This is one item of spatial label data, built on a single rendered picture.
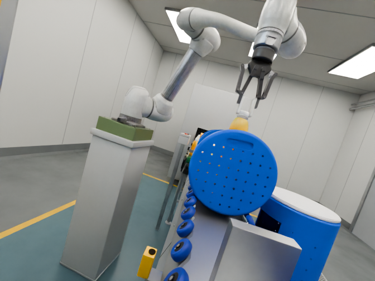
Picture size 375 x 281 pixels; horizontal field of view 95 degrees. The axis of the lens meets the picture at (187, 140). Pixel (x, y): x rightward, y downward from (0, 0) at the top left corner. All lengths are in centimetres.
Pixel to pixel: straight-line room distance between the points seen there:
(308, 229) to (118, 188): 100
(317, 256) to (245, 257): 55
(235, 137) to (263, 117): 530
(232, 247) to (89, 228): 124
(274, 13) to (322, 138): 577
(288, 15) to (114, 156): 109
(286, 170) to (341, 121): 202
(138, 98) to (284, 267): 112
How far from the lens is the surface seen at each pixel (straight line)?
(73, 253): 163
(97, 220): 140
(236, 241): 29
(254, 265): 32
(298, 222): 76
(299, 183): 630
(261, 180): 61
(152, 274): 43
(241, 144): 57
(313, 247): 81
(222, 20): 99
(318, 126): 632
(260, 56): 70
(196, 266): 44
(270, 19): 74
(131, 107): 123
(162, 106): 130
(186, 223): 46
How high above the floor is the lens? 120
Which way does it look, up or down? 5 degrees down
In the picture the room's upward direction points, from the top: 17 degrees clockwise
